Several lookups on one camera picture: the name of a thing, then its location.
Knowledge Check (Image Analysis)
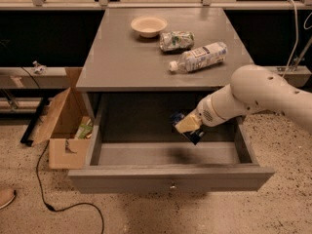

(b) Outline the green packet in box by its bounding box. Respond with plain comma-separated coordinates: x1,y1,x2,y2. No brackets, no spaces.
75,124,93,139

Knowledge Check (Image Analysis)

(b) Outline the open grey top drawer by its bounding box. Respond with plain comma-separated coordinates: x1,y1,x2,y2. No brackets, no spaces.
67,92,276,194

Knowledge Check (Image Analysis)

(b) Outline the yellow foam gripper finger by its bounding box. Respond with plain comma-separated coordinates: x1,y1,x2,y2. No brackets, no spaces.
174,112,202,134

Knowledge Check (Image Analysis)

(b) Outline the black table leg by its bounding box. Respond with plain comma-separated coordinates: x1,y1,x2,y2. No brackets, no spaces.
20,97,49,146

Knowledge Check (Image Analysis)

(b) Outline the black floor cable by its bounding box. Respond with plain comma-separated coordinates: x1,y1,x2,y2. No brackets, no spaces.
35,140,105,234

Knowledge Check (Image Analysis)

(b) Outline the shoe tip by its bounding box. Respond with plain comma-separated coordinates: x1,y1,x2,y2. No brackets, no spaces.
0,188,16,210

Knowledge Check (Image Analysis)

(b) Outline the small clear plastic object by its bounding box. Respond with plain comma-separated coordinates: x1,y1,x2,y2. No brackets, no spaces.
32,60,47,75

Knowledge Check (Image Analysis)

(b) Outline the white paper bowl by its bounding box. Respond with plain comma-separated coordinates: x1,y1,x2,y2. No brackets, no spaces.
131,16,168,38

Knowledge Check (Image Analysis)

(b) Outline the grey drawer cabinet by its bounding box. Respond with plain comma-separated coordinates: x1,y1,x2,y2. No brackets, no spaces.
77,8,253,143

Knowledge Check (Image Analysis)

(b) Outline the dark blue rxbar wrapper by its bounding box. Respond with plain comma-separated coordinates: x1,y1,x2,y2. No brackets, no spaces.
170,111,205,145

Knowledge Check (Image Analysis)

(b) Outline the open cardboard box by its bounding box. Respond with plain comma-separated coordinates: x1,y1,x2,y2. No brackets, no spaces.
32,68,92,170

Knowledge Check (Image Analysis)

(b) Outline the clear plastic water bottle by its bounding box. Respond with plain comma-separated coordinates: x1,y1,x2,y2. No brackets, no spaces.
169,42,227,73

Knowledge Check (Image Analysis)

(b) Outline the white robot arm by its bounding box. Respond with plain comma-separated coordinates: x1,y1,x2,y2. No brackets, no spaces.
175,64,312,134

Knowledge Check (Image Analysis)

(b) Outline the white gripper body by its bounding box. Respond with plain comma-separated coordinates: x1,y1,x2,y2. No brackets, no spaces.
196,95,224,127

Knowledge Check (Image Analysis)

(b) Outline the crushed green white can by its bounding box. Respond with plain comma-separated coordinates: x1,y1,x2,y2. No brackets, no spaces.
160,31,194,52

